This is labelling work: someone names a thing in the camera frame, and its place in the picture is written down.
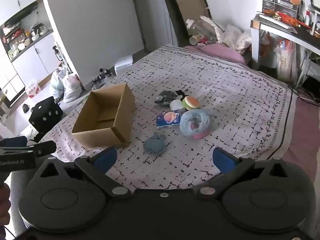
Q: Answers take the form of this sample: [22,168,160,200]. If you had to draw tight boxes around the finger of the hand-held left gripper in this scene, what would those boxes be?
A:
[0,141,57,157]

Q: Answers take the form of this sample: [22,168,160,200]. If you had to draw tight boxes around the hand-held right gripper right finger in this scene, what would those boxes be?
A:
[192,147,292,198]

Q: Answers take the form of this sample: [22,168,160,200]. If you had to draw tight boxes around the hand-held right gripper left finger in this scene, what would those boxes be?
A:
[37,147,133,200]

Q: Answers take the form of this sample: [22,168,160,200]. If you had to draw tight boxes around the brown cardboard box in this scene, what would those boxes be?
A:
[72,83,136,148]

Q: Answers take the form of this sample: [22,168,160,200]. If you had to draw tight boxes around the grey pink plush toy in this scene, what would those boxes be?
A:
[179,108,214,140]

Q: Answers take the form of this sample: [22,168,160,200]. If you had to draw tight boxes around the grey-blue round plush toy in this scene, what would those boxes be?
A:
[143,133,167,156]

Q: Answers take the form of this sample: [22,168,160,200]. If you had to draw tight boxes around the burger squishy toy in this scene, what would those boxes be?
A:
[182,96,201,110]

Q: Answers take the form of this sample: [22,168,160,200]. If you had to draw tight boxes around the blue tissue packet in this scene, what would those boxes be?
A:
[156,110,181,130]

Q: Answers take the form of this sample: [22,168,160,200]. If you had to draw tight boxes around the white soft sponge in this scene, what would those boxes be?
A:
[170,99,186,111]

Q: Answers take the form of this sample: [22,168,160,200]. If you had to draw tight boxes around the dark plastic-wrapped lace item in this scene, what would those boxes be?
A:
[154,90,178,108]

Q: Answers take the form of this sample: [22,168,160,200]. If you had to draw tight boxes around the black dice stool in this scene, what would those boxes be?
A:
[29,97,63,133]

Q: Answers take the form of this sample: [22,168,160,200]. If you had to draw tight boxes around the black-patterned white blanket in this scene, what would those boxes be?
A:
[37,45,298,190]

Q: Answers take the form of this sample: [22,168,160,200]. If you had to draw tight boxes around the pale blue plastic bag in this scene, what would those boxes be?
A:
[50,67,68,98]

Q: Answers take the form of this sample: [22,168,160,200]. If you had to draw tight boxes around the white and red plastic bag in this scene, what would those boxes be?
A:
[62,74,83,103]

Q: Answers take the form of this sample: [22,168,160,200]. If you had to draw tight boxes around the white appliance box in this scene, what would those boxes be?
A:
[114,55,133,75]

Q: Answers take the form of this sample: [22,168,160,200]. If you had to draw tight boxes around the pink bed sheet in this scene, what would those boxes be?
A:
[184,42,320,180]

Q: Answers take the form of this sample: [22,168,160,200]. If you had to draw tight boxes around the kitchen shelf with dishes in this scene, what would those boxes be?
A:
[0,4,54,62]

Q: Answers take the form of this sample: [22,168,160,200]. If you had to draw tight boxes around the bags under desk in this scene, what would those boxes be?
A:
[260,32,304,78]

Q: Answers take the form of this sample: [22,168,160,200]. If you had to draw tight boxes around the crumpled white plastic bags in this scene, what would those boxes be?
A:
[200,15,252,52]

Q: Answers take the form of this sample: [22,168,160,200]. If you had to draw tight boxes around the clear plastic bottle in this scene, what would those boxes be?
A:
[185,19,213,39]

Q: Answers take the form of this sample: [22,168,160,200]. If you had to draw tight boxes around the white desk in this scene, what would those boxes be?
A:
[251,14,320,88]

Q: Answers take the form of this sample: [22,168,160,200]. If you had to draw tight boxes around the red packaging on desk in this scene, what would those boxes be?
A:
[262,9,313,29]

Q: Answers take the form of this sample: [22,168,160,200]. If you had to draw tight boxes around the large flat cardboard box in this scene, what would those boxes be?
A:
[162,0,213,47]

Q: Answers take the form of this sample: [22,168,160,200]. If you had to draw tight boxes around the black camera gear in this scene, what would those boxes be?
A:
[91,67,114,89]

